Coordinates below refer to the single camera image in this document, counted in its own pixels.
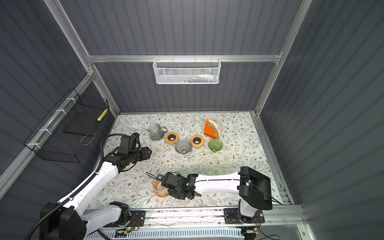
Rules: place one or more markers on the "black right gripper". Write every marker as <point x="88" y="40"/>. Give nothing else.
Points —
<point x="171" y="192"/>

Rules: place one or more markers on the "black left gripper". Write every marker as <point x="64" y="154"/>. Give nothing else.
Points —
<point x="146" y="154"/>

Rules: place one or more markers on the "orange glass carafe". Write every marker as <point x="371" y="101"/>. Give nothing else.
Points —
<point x="159" y="190"/>

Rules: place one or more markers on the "grey glass dripper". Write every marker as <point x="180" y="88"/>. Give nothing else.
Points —
<point x="183" y="146"/>

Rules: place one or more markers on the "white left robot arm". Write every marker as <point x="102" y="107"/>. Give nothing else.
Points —
<point x="67" y="219"/>

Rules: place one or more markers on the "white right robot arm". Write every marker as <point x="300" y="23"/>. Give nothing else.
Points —
<point x="253" y="188"/>

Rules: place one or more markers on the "green glass dripper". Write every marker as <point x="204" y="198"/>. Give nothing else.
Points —
<point x="215" y="145"/>

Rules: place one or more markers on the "orange coffee filter box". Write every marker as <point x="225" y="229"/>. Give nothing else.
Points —
<point x="211" y="130"/>

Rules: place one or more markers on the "grey glass carafe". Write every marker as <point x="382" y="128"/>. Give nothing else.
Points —
<point x="156" y="132"/>

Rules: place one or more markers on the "yellow marker pen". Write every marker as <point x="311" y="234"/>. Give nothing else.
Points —
<point x="102" y="115"/>

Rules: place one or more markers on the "black flat pad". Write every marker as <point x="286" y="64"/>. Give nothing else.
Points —
<point x="83" y="124"/>

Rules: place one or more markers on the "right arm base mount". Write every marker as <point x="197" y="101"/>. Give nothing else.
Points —
<point x="233" y="216"/>

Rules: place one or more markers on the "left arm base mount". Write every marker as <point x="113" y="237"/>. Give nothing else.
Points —
<point x="127" y="218"/>

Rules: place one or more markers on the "black wire basket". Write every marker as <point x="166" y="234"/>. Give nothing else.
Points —
<point x="67" y="135"/>

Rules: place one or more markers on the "white wire basket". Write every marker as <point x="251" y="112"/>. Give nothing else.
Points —
<point x="187" y="72"/>

